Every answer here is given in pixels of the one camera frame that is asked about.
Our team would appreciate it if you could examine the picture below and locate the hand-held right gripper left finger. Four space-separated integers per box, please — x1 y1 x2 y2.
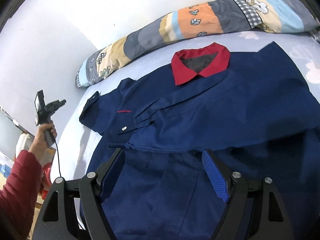
32 148 125 240

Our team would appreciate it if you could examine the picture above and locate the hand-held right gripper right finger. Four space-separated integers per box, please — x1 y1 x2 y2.
202 149 294 240

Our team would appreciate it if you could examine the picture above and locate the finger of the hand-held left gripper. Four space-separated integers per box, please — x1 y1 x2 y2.
51 99 67 110

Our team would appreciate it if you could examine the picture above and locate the navy jacket with red collar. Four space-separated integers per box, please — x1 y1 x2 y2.
79 41 320 240

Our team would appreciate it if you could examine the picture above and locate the person's left forearm red sleeve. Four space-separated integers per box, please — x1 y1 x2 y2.
0 149 43 240

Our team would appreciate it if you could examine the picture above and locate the person's left hand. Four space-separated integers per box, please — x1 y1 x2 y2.
28 122 57 160

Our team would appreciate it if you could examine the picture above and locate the white plastic container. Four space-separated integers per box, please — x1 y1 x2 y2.
15 133 35 161

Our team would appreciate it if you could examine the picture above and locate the light blue bed sheet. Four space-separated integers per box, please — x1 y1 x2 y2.
49 29 320 198

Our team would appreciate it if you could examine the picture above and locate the red plastic object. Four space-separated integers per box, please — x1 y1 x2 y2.
41 164 52 198

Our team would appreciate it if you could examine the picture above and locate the patchwork quilt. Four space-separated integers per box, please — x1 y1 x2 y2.
75 0 319 88

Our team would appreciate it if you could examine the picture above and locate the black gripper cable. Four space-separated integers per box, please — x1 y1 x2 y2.
51 130 63 179

